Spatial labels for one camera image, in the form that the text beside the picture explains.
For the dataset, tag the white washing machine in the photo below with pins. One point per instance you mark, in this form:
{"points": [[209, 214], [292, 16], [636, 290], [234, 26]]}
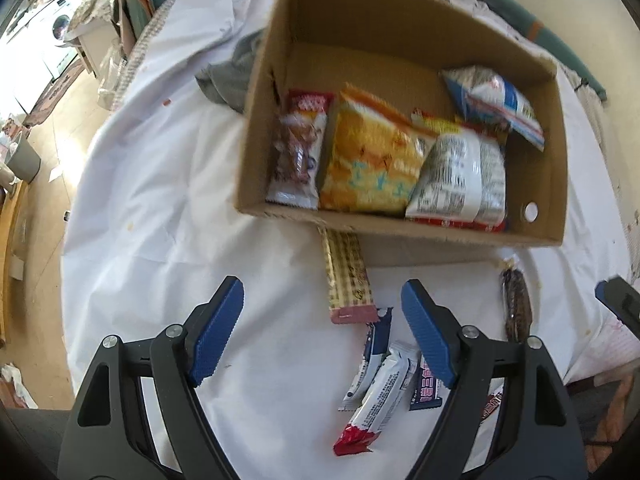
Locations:
{"points": [[60, 30]]}

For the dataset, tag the teal pillow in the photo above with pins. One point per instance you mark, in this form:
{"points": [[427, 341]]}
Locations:
{"points": [[555, 35]]}

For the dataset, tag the red printed small packet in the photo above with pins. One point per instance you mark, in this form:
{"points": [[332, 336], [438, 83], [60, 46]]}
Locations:
{"points": [[492, 405]]}

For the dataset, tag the wooden furniture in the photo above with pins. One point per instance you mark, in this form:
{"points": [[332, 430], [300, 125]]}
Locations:
{"points": [[12, 240]]}

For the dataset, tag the beige checked wafer pack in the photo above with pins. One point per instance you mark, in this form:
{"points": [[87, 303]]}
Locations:
{"points": [[347, 275]]}

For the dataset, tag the white snack bar red end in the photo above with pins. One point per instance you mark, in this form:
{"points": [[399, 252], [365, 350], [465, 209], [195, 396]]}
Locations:
{"points": [[385, 395]]}

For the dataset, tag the orange patterned cloth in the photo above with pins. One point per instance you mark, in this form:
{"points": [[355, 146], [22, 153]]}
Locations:
{"points": [[612, 420]]}

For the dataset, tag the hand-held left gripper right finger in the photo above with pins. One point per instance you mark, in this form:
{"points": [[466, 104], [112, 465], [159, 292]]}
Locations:
{"points": [[427, 335]]}

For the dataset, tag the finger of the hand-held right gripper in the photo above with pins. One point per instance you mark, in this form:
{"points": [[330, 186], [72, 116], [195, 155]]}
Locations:
{"points": [[622, 300]]}

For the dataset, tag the dark blue small packet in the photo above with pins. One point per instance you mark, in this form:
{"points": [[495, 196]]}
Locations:
{"points": [[425, 392]]}

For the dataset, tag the blue and white small packet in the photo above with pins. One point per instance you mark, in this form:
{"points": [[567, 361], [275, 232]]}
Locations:
{"points": [[372, 340]]}

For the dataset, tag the white bed sheet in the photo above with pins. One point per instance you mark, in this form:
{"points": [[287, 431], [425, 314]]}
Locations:
{"points": [[175, 220]]}

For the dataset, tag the yellow chip bag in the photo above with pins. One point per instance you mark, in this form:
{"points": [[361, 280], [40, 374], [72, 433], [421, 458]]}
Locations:
{"points": [[370, 160]]}

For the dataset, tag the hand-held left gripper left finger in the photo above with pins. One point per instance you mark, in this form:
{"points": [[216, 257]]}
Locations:
{"points": [[215, 340]]}

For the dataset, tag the grey trash bin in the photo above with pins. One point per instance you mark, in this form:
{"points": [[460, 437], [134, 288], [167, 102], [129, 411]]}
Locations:
{"points": [[22, 160]]}

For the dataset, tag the white snack bag red edges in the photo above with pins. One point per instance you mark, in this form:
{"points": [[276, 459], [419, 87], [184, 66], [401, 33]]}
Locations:
{"points": [[455, 175]]}

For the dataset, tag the brown cardboard box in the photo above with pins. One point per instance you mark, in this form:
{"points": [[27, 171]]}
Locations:
{"points": [[380, 45]]}

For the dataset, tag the person's dark grey clothing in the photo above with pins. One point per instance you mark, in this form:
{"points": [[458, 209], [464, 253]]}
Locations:
{"points": [[30, 445]]}

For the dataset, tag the brown snack packet red top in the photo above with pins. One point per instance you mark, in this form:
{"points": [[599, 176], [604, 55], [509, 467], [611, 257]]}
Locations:
{"points": [[300, 150]]}

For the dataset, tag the brown patterned rug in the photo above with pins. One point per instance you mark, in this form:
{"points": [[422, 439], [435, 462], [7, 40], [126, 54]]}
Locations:
{"points": [[50, 95]]}

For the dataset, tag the dark cookie pack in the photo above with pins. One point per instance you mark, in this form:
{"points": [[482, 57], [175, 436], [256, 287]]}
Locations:
{"points": [[517, 305]]}

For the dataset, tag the grey cloth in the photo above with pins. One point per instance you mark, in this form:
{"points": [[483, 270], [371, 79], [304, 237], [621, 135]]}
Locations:
{"points": [[230, 75]]}

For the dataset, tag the floral cloth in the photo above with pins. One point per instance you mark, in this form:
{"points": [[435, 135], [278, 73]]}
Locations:
{"points": [[95, 5]]}

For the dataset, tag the white low cabinet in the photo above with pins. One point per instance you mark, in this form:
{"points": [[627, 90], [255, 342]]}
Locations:
{"points": [[100, 45]]}

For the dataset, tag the blue and white snack bag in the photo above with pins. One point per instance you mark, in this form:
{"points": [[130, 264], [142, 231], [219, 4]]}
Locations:
{"points": [[495, 95]]}

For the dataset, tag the clear plastic bag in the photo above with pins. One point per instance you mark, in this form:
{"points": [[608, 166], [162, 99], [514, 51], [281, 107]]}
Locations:
{"points": [[112, 80]]}

